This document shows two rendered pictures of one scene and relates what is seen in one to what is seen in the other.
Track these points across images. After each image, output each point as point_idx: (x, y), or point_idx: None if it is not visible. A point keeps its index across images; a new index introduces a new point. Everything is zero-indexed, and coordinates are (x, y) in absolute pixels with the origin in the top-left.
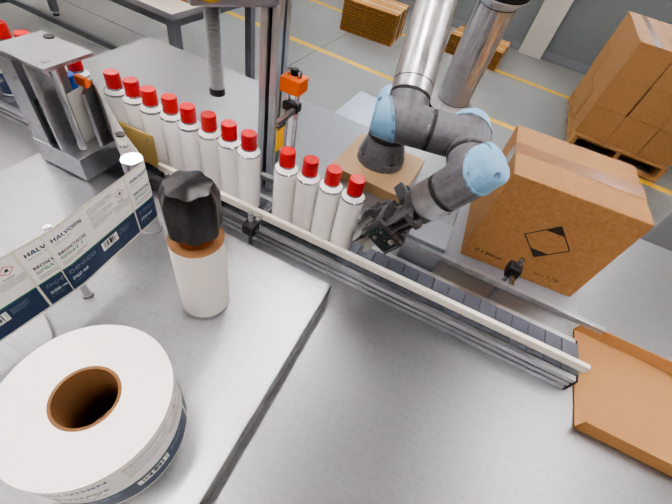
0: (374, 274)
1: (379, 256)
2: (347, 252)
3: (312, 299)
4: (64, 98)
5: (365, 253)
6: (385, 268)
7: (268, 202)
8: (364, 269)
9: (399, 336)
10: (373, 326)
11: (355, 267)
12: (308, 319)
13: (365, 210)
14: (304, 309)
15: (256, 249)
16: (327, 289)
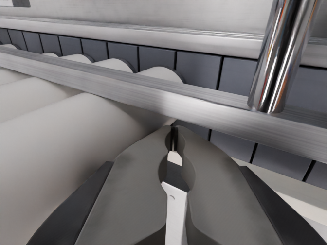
0: (282, 163)
1: (296, 89)
2: (175, 159)
3: (171, 217)
4: None
5: (240, 94)
6: (311, 207)
7: (25, 38)
8: (247, 151)
9: None
10: (306, 220)
11: (222, 149)
12: (178, 243)
13: (47, 224)
14: (168, 229)
15: None
16: (184, 202)
